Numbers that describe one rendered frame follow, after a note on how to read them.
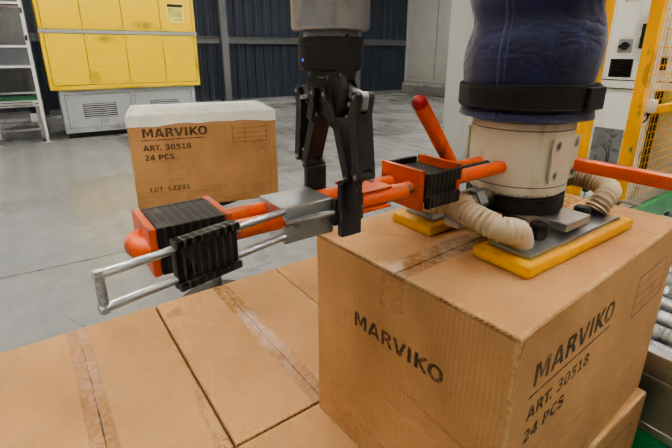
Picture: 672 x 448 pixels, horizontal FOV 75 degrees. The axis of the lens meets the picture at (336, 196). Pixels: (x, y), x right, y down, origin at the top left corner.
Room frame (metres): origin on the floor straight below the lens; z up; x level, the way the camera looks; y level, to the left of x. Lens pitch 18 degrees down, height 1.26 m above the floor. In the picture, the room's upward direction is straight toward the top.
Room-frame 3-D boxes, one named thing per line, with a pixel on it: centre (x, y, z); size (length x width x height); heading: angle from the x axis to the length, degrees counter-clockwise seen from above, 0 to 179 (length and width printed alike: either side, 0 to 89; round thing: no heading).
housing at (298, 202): (0.50, 0.05, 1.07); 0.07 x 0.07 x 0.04; 35
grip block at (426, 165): (0.63, -0.13, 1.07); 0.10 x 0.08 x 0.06; 35
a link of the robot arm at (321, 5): (0.53, 0.01, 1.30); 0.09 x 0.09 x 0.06
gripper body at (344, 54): (0.53, 0.01, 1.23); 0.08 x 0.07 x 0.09; 34
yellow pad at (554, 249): (0.69, -0.39, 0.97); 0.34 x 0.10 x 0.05; 125
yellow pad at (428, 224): (0.85, -0.28, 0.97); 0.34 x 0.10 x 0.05; 125
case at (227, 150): (2.01, 0.62, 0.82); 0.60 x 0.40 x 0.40; 111
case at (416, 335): (0.76, -0.32, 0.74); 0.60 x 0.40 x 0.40; 128
